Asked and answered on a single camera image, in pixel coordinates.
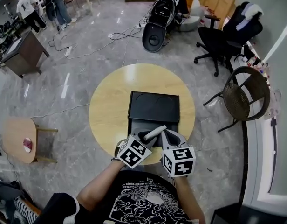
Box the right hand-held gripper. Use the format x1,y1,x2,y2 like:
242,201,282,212
160,129,196,179

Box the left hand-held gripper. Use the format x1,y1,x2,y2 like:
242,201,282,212
116,131,157,170

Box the grey remote control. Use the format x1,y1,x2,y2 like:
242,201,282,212
143,125,168,141

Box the black box container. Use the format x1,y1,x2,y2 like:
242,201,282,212
127,91,181,149

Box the person's left forearm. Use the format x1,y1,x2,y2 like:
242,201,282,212
75,159,126,212

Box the person's right forearm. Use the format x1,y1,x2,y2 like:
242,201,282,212
173,175,206,224

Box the person's black printed t-shirt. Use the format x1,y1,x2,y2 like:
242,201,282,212
35,170,193,224

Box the black wicker chair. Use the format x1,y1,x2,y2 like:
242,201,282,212
203,66,272,133

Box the black open hard-shell case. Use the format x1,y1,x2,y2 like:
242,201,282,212
142,0,179,53

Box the black office chair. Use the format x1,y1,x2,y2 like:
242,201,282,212
193,1,264,77

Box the black box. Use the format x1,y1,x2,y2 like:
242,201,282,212
210,203,287,224

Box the pink and white plate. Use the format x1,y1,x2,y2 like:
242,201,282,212
22,137,33,153

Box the white round pouf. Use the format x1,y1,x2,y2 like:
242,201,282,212
180,0,205,32

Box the small wooden side table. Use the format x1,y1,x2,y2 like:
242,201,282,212
2,116,59,164

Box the black and white striped cloth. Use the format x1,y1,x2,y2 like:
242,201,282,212
14,196,40,224

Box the dark wooden desk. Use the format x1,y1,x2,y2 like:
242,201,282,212
0,28,50,79

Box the white clothes on chair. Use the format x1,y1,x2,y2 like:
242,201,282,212
236,3,265,31

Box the white floor cable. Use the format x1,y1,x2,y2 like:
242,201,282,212
30,102,92,119

